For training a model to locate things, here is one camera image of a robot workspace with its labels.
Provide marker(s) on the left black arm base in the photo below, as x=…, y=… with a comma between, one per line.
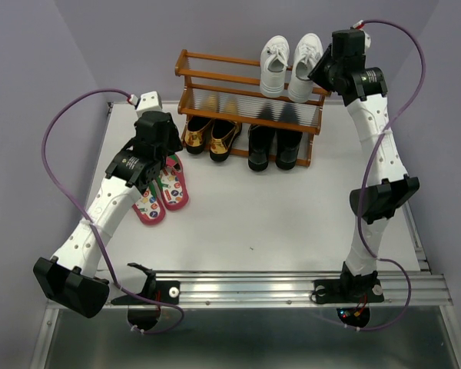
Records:
x=156, y=309

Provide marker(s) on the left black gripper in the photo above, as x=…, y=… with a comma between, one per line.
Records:
x=176, y=144

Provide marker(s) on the white sneaker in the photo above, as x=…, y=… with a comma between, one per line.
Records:
x=273, y=66
x=307, y=54

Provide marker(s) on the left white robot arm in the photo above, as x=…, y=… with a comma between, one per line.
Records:
x=68, y=276

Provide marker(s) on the orange wooden shoe shelf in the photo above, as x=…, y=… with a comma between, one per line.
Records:
x=227, y=88

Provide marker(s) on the gold loafer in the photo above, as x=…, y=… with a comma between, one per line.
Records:
x=223, y=134
x=195, y=138

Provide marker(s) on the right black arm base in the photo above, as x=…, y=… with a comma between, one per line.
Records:
x=351, y=293

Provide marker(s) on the aluminium front rail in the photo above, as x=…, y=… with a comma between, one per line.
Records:
x=207, y=290

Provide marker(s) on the pink sandal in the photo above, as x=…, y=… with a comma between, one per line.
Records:
x=172, y=184
x=149, y=209

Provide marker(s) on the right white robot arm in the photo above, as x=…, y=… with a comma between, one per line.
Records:
x=386, y=185

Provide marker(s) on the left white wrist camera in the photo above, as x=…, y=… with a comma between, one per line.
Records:
x=149, y=101

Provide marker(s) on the black loafer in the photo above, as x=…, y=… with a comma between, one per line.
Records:
x=288, y=141
x=260, y=138

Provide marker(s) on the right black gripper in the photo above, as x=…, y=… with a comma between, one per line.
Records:
x=317, y=74

